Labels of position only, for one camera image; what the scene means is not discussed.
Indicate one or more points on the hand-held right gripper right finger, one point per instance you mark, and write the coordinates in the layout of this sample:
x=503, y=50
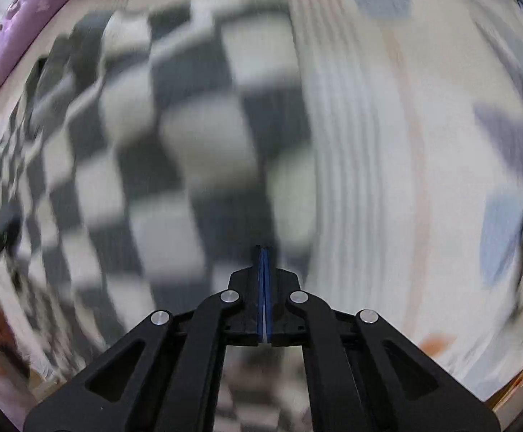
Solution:
x=333, y=355

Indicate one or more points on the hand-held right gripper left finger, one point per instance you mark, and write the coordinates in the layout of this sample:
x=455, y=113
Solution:
x=198, y=355

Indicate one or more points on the grey white checkered cardigan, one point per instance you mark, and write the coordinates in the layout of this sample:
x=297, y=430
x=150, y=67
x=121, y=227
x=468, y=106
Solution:
x=162, y=153

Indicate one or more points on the purple floral quilt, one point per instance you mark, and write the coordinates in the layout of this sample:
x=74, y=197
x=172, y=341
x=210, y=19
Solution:
x=23, y=36

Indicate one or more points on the printed fleece bed sheet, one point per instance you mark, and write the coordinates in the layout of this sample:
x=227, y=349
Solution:
x=401, y=166

